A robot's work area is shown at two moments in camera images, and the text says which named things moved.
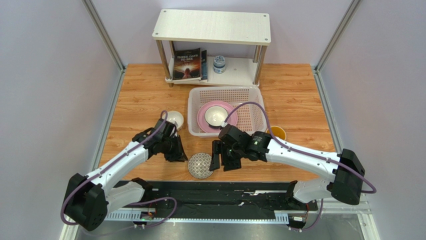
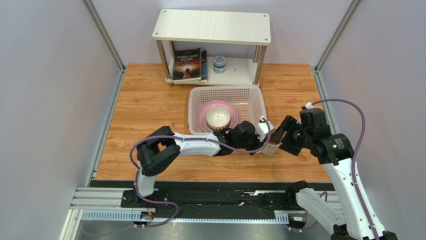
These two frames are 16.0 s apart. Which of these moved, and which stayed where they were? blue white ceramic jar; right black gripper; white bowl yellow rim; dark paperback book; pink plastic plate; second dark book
Moved: white bowl yellow rim; right black gripper
Stayed: second dark book; pink plastic plate; dark paperback book; blue white ceramic jar
